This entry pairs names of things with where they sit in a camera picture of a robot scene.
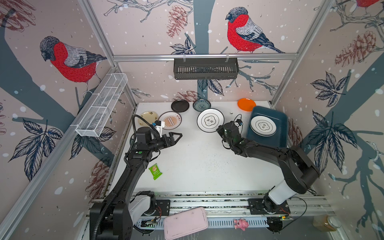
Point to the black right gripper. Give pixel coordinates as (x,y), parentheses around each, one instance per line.
(222,129)

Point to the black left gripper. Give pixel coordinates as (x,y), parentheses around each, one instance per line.
(171,142)

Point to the white plate cloud emblem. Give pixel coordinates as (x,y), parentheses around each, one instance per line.
(263,126)
(209,120)

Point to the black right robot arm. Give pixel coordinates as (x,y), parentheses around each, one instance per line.
(298,170)

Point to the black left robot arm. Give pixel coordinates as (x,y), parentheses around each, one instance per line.
(113,219)

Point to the teal plastic bin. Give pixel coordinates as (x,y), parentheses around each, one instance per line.
(280,138)

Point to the cream yellow plate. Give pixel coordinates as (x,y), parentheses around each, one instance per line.
(148,116)

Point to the orange plastic plate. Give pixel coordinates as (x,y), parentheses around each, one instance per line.
(246,104)

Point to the black round plate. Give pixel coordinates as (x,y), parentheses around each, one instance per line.
(180,106)

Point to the green snack packet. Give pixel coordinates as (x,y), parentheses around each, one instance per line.
(155,171)

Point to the small green patterned plate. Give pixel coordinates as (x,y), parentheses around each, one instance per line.
(201,105)

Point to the teal rim plate left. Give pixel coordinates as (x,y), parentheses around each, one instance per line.
(132,139)

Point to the pink rectangular tray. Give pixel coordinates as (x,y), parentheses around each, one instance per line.
(185,223)

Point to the pink pig toy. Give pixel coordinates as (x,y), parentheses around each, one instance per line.
(241,224)

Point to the amber jar with lid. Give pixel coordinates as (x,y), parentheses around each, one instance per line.
(326,223)

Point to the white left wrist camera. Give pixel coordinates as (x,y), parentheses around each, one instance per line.
(159,125)

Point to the black hanging wire basket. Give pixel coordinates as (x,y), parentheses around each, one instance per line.
(206,69)

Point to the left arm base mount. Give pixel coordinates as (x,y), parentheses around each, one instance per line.
(162,208)

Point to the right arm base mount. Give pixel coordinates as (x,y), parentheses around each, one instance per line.
(255,207)

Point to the white wire mesh shelf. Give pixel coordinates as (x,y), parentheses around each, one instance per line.
(98,114)

